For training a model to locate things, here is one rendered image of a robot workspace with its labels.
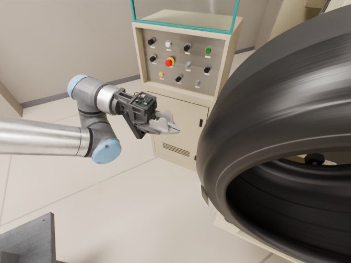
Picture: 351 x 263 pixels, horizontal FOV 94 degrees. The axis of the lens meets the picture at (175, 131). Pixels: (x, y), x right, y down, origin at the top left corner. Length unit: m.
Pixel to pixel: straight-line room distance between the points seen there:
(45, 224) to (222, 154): 1.00
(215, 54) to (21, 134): 0.87
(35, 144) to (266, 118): 0.47
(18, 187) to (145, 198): 1.24
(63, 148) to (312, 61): 0.52
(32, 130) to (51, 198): 1.52
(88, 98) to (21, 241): 0.82
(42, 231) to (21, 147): 0.70
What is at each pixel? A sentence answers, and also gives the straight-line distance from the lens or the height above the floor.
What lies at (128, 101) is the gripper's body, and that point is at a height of 1.24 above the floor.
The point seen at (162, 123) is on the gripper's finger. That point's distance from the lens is 0.47.
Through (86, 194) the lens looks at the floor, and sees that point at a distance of 1.84.
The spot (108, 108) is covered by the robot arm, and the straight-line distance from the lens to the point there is 0.54.
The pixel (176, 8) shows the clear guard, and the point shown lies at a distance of 1.00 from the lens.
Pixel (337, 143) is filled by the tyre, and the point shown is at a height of 1.37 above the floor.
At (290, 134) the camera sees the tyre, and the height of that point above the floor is 1.36.
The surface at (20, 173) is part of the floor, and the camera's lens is 2.35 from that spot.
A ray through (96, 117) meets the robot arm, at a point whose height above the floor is 1.14.
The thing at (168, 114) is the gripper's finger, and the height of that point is 1.20.
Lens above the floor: 1.52
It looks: 46 degrees down
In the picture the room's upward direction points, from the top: straight up
